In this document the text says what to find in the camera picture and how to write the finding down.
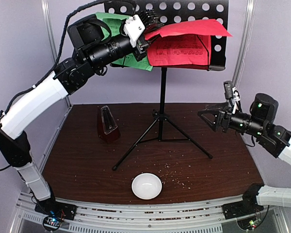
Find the left aluminium frame post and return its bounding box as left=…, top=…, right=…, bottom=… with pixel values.
left=40, top=0, right=72, bottom=109

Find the aluminium front rail base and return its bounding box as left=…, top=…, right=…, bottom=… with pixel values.
left=9, top=194, right=289, bottom=233

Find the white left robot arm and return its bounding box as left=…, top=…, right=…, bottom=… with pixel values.
left=0, top=13, right=152, bottom=217

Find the white ceramic bowl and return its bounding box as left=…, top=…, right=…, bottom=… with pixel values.
left=131, top=173, right=162, bottom=200

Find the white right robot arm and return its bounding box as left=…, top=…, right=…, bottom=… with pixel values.
left=197, top=93, right=291, bottom=219

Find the clear plastic metronome cover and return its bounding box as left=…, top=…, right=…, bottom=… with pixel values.
left=100, top=105, right=118, bottom=134

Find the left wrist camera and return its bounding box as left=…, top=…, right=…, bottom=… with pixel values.
left=122, top=9, right=164, bottom=48

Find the black music stand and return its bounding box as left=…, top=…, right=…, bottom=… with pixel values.
left=112, top=0, right=229, bottom=171

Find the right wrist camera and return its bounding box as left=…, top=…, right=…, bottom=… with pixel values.
left=224, top=81, right=242, bottom=114

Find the right aluminium frame post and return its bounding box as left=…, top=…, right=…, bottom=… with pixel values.
left=224, top=0, right=256, bottom=89

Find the red paper sheet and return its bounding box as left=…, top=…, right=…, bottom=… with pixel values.
left=145, top=19, right=232, bottom=67

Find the dark red wooden metronome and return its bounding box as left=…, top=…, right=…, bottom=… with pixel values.
left=97, top=105, right=121, bottom=144

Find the green paper sheet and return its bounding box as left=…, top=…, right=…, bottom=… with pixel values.
left=96, top=12, right=153, bottom=71

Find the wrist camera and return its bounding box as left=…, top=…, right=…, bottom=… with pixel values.
left=224, top=81, right=242, bottom=114
left=122, top=9, right=164, bottom=48

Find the aluminium frame post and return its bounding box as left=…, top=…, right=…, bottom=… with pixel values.
left=224, top=0, right=256, bottom=89
left=40, top=0, right=72, bottom=109

